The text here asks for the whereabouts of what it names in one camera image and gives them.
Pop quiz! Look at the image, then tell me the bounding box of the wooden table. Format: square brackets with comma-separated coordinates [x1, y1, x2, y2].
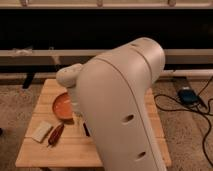
[15, 78, 172, 169]

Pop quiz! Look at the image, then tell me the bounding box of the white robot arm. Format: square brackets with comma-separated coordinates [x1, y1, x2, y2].
[56, 38, 167, 171]

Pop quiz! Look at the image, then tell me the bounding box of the brown red hot dog toy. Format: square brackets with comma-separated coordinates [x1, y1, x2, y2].
[48, 124, 64, 146]

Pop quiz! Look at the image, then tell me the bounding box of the white rectangular sponge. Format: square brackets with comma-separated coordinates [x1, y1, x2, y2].
[32, 121, 52, 143]

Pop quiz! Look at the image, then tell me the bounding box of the blue power adapter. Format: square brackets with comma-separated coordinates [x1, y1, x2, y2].
[178, 87, 198, 105]

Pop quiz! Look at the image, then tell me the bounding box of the orange round bowl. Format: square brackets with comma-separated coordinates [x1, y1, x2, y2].
[52, 93, 73, 120]

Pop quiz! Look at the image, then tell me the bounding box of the black cable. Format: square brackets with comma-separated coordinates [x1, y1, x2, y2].
[153, 75, 213, 168]

